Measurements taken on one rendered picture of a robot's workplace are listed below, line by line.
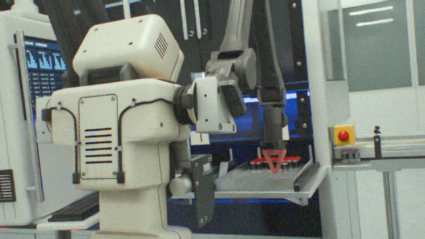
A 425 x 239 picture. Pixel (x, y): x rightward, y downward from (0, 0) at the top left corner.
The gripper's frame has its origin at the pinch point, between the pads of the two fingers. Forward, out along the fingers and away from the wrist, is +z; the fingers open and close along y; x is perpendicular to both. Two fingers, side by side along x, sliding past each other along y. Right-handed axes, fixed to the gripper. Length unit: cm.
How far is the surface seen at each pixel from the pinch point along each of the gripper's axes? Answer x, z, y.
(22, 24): 87, -56, -19
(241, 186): 11.4, 4.5, 0.3
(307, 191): -9.8, 6.4, -1.9
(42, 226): 81, 16, -13
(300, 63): -4, -41, 28
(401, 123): -45, -69, 493
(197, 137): 42, -16, 34
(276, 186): -0.1, 4.9, 0.2
